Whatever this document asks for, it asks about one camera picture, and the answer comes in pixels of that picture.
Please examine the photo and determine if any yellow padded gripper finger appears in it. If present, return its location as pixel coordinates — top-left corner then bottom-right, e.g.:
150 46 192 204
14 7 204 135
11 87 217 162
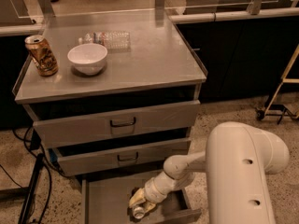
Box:
144 202 156 213
129 188 146 208

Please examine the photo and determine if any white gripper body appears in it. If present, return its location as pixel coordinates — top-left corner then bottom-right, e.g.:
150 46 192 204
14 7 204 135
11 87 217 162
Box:
144 178 165 203

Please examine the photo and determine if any silver redbull can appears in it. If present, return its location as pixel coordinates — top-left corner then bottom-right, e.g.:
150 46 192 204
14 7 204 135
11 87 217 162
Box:
132 204 146 219

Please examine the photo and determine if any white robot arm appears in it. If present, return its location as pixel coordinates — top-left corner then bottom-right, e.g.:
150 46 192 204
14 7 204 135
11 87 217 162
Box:
128 121 290 224

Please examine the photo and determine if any bottom steel drawer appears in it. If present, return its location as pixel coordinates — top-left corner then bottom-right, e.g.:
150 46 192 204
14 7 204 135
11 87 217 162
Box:
81 161 201 224

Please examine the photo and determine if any steel drawer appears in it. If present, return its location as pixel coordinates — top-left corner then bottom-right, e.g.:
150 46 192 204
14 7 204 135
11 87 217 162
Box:
58 138 191 175
34 100 200 148
81 161 201 224

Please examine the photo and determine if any middle steel drawer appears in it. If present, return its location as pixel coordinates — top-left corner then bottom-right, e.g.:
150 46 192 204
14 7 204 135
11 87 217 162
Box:
58 138 191 175

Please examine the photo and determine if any steel drawer cabinet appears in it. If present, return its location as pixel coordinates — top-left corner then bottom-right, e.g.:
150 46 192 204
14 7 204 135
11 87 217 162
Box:
12 8 208 224

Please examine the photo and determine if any top steel drawer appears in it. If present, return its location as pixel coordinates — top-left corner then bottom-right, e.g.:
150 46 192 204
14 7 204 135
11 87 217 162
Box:
34 100 200 148

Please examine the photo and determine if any gold tall drink can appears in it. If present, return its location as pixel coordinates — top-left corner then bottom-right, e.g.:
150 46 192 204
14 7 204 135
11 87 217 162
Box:
25 35 58 77

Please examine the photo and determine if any black floor stand bar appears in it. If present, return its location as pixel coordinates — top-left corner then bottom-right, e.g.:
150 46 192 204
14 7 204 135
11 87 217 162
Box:
18 154 44 224

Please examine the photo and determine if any white ceramic bowl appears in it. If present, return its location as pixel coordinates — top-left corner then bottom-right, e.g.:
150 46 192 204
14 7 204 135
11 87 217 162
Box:
67 43 107 76

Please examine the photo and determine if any clear plastic water bottle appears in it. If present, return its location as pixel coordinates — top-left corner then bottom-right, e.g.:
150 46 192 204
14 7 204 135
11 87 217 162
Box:
78 31 131 50

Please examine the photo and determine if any black floor cable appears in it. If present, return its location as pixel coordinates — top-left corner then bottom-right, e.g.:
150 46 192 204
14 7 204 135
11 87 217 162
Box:
0 126 64 224

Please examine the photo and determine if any yellow wheeled cart frame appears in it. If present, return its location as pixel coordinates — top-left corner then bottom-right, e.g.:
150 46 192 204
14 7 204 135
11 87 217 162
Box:
255 44 299 125

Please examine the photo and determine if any white horizontal rail pipe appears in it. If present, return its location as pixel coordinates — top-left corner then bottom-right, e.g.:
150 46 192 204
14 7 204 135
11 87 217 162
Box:
169 7 299 24

